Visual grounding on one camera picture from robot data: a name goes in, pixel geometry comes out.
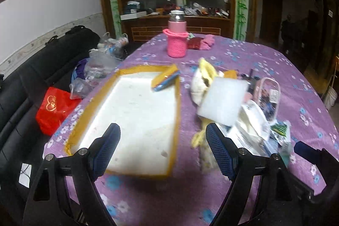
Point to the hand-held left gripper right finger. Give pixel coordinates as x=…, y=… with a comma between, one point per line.
x=219, y=153

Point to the white foam sheet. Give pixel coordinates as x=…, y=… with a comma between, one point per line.
x=222, y=100

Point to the clear plastic container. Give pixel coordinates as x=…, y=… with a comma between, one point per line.
x=268, y=99

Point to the black sofa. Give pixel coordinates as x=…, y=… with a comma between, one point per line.
x=23, y=88

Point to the white bucket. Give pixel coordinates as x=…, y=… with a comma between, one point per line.
x=331, y=99

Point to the purple floral tablecloth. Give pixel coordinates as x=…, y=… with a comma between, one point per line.
x=164, y=202

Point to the bottle in pink crochet cover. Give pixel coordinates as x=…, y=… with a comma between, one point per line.
x=176, y=40

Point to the red pouch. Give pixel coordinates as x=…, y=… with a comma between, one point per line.
x=194, y=43

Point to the green packet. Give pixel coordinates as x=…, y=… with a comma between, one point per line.
x=280, y=130

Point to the pink cloth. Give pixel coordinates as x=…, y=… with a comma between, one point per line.
x=208, y=42

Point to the white foam box yellow tape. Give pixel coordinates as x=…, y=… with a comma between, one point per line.
x=137, y=114

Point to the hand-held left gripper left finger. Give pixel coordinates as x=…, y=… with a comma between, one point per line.
x=106, y=148

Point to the blue purple bag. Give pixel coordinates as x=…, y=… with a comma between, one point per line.
x=79, y=72

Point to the yellow blue sponge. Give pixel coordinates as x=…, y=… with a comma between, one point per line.
x=165, y=80

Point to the clear bag of bottles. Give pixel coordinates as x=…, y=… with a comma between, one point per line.
x=115, y=44

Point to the white flat box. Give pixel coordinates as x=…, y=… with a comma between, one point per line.
x=133, y=15

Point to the clutter on cabinet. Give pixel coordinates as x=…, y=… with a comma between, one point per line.
x=204, y=11

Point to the clear plastic bag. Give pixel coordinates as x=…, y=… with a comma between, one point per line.
x=102, y=63

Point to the red plastic bag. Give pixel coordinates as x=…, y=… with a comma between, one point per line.
x=54, y=109

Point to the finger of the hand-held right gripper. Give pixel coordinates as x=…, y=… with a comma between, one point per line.
x=304, y=152

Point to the grey and black sock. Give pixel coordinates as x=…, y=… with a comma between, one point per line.
x=251, y=80

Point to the yellow and white cloth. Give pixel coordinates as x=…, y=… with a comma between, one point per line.
x=198, y=88

